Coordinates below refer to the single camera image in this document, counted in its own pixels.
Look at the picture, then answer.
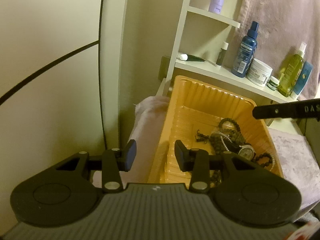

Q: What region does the black strap wristwatch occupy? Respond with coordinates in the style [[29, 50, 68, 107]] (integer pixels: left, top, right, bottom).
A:
[[231, 144, 255, 161]]

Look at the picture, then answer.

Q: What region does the dark green bead necklace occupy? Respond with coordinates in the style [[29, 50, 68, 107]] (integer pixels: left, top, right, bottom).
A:
[[195, 117, 275, 188]]

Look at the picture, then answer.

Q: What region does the orange plastic tray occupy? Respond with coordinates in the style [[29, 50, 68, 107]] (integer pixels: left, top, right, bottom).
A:
[[148, 75, 283, 185]]

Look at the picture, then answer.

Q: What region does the grey cushion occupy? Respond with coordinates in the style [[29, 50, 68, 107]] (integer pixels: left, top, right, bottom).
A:
[[297, 118, 320, 157]]

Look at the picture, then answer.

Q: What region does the green oil spray bottle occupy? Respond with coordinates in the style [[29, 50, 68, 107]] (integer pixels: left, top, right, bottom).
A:
[[278, 42, 307, 98]]

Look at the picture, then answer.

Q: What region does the blue white tube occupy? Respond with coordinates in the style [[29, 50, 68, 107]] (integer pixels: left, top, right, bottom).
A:
[[290, 61, 313, 100]]

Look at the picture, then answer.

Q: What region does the small green-label jar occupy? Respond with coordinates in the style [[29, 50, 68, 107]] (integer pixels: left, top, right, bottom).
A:
[[266, 76, 280, 91]]

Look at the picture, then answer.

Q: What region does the lilac plush towel mat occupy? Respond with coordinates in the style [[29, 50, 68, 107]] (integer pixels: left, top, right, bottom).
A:
[[92, 95, 320, 213]]

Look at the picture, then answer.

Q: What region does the white cream jar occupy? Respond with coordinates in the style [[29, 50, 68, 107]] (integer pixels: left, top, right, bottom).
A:
[[246, 58, 273, 87]]

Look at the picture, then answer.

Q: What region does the blue spray bottle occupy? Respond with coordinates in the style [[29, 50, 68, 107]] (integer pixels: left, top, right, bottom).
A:
[[231, 21, 259, 78]]

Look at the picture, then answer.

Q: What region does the hanging lilac towel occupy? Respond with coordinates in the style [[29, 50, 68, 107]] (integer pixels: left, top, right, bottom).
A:
[[223, 0, 319, 100]]

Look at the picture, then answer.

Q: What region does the white-capped lip balm stick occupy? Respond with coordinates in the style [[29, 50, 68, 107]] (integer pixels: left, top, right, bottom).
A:
[[216, 42, 229, 67]]

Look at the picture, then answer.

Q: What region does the white wooden shelf unit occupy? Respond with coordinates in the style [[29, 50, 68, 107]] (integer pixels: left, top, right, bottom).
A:
[[157, 0, 292, 105]]

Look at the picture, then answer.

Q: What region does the dark green lying tube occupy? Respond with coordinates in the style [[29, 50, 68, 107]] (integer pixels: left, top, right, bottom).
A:
[[177, 53, 204, 62]]

